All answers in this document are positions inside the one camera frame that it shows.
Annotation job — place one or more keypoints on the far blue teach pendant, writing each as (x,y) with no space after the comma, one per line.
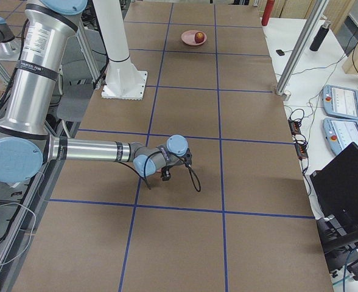
(340,102)

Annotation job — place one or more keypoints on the black laptop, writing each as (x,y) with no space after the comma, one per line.
(336,185)

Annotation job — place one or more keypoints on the red apple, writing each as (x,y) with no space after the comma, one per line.
(199,37)

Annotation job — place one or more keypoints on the near blue teach pendant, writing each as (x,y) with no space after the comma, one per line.
(339,133)

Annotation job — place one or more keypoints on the blue teach pendant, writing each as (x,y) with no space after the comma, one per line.
(339,133)
(340,102)

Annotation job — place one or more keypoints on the pink plate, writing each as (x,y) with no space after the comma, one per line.
(188,38)

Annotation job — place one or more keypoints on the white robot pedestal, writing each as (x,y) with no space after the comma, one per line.
(123,80)

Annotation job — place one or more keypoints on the orange black usb hub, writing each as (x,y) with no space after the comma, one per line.
(299,139)

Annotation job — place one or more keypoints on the black water bottle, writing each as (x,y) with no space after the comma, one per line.
(320,36)

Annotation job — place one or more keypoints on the red cylinder bottle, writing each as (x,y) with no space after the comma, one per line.
(267,12)

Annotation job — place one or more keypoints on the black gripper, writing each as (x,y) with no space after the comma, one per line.
(165,175)

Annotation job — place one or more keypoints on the aluminium frame post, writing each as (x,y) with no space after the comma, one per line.
(298,49)

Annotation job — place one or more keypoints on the small black puck device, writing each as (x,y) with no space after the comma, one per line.
(280,52)

